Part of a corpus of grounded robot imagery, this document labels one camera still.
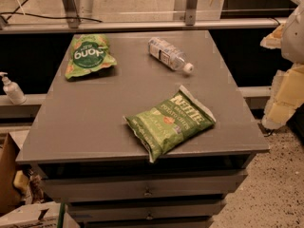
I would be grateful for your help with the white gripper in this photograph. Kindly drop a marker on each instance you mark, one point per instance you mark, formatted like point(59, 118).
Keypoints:
point(294, 37)

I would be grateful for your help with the clear plastic water bottle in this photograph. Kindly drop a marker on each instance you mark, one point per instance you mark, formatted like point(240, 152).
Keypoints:
point(169, 55)

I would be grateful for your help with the green rice chip bag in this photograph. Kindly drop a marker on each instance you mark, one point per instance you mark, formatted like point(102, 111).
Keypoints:
point(89, 53)

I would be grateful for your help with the white cardboard box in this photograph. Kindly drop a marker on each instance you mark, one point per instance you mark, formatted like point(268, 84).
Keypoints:
point(39, 215)

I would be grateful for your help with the metal rail frame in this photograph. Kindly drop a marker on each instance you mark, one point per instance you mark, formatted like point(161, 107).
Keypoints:
point(80, 16)

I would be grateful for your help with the green Kettle potato chip bag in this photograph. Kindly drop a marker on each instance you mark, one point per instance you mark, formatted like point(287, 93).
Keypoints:
point(171, 122)

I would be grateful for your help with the brown cardboard box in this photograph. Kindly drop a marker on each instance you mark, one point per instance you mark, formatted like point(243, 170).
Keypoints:
point(9, 196)

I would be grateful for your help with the white pump dispenser bottle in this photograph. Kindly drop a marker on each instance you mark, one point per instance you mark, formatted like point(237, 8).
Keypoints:
point(12, 90)

